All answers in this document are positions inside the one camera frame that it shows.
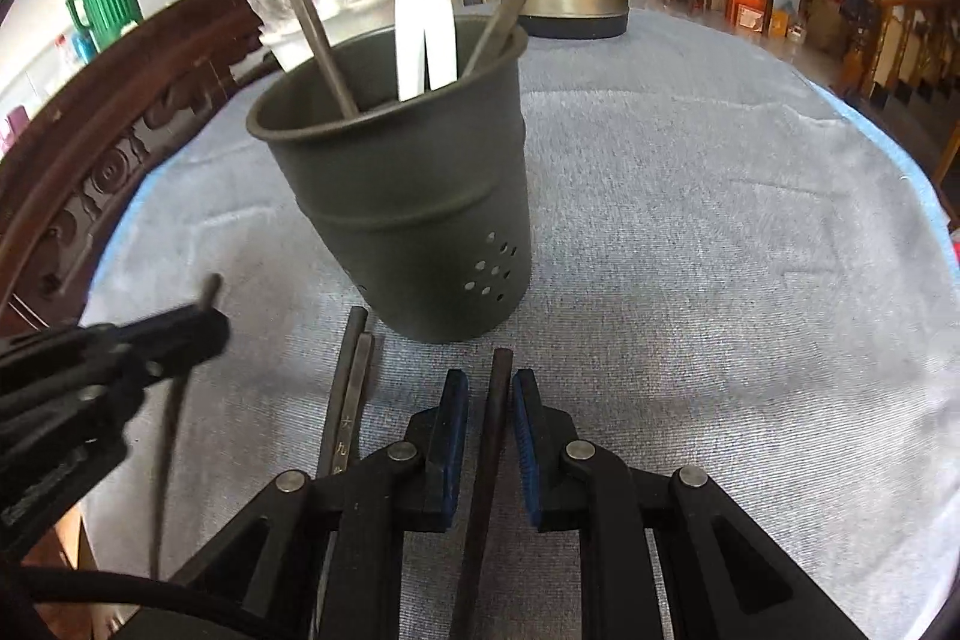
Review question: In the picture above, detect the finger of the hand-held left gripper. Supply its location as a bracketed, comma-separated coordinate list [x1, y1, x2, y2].
[0, 308, 231, 417]
[0, 383, 145, 485]

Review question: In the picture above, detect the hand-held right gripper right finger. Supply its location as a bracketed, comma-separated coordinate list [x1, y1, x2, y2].
[512, 370, 863, 640]

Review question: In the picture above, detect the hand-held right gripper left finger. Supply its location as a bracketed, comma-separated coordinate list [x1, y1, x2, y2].
[172, 370, 470, 640]

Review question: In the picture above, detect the dark grey utensil holder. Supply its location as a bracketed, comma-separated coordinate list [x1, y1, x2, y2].
[246, 14, 533, 345]

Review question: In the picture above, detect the white plastic spoon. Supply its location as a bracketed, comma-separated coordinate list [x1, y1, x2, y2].
[394, 0, 428, 103]
[424, 0, 458, 90]

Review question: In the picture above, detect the carved wooden sideboard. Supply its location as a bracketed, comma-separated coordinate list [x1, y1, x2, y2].
[0, 0, 338, 341]

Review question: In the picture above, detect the grey tablecloth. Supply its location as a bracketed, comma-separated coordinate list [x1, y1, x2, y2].
[79, 6, 950, 640]

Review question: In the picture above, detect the blue tablecloth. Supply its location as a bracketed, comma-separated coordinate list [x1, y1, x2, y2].
[82, 77, 960, 311]

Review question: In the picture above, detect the upright orange box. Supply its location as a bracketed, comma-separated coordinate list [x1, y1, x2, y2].
[731, 0, 773, 37]

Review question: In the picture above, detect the wooden stair railing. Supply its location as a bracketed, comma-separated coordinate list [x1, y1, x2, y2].
[832, 0, 960, 109]

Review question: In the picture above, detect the black cable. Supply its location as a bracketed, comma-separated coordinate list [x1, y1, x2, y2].
[0, 569, 263, 633]

